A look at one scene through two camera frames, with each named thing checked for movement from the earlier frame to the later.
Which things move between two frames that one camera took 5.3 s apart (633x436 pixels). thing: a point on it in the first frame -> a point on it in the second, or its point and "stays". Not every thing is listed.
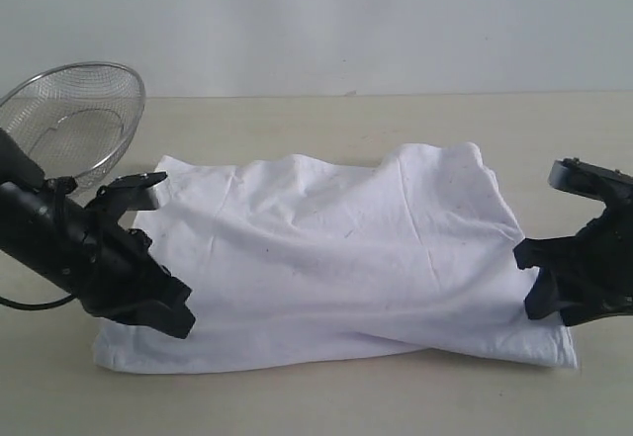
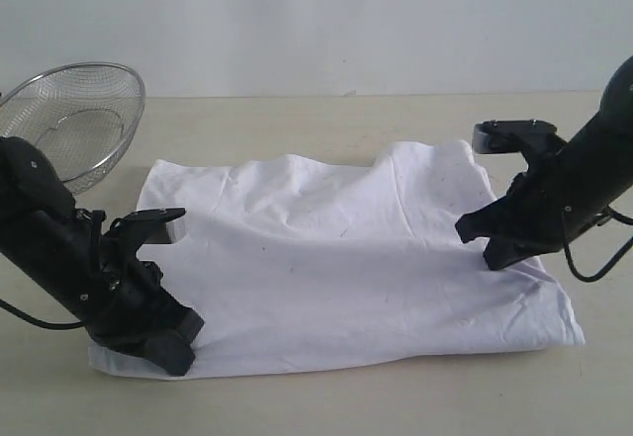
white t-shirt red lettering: x=306 y=257 stays
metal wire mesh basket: x=75 y=120 stays
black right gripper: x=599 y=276 -> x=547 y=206
